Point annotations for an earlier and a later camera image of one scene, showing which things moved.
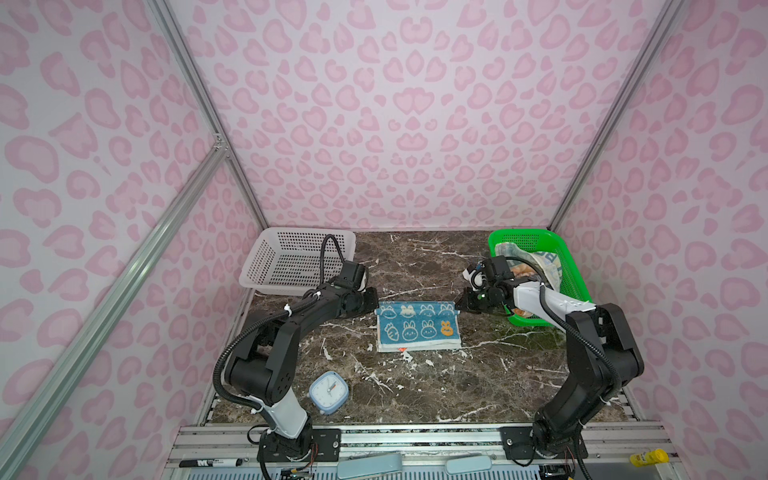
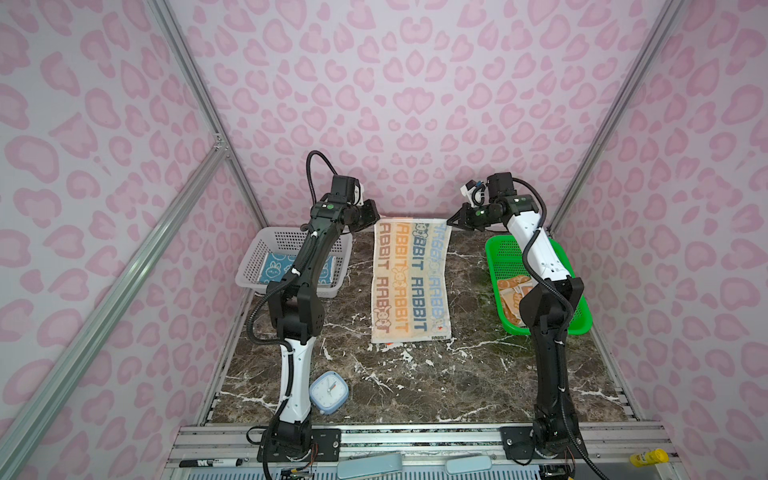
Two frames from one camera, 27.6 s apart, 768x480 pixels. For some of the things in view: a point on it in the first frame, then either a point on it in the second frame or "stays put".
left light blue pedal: (369, 465) stays put
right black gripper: (470, 304) to (469, 222)
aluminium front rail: (605, 451) stays put
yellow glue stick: (656, 456) stays put
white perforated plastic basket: (292, 261) stays put
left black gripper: (372, 302) to (369, 215)
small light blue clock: (329, 392) stays put
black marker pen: (205, 463) stays put
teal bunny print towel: (417, 325) to (260, 264)
